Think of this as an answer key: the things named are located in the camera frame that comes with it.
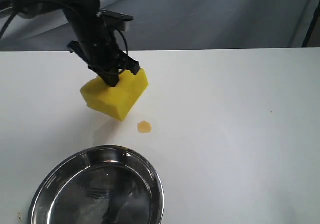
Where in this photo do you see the yellow sponge block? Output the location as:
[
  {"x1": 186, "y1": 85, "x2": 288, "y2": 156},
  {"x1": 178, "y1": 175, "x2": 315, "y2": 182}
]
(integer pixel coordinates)
[{"x1": 80, "y1": 68, "x2": 148, "y2": 121}]

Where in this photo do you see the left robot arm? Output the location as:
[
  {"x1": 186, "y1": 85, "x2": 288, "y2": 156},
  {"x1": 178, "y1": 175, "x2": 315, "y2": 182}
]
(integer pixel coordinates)
[{"x1": 0, "y1": 0, "x2": 141, "y2": 87}]

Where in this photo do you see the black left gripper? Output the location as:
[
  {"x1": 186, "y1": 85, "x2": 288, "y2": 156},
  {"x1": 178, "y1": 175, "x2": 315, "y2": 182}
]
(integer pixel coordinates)
[{"x1": 63, "y1": 0, "x2": 140, "y2": 87}]

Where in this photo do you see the grey fabric backdrop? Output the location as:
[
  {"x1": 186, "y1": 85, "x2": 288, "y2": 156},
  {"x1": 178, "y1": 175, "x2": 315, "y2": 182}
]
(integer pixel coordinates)
[{"x1": 0, "y1": 0, "x2": 320, "y2": 52}]

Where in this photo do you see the brown liquid spill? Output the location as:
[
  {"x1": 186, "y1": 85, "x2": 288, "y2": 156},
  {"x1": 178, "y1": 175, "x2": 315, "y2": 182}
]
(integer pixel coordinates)
[{"x1": 137, "y1": 120, "x2": 152, "y2": 134}]

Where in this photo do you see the black cable loop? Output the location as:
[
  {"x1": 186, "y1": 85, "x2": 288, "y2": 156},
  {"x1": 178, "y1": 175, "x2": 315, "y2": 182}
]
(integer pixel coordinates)
[{"x1": 94, "y1": 26, "x2": 131, "y2": 75}]

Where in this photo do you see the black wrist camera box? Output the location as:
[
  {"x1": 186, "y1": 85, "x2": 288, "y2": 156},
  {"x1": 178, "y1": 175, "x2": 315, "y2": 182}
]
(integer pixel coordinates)
[{"x1": 97, "y1": 9, "x2": 134, "y2": 32}]

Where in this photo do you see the black stand pole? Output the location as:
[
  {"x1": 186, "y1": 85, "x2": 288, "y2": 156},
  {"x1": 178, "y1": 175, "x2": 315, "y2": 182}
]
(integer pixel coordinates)
[{"x1": 301, "y1": 0, "x2": 320, "y2": 47}]

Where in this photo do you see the round steel dish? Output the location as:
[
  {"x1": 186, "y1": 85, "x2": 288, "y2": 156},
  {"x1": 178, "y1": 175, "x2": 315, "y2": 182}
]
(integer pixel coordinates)
[{"x1": 27, "y1": 145, "x2": 165, "y2": 223}]

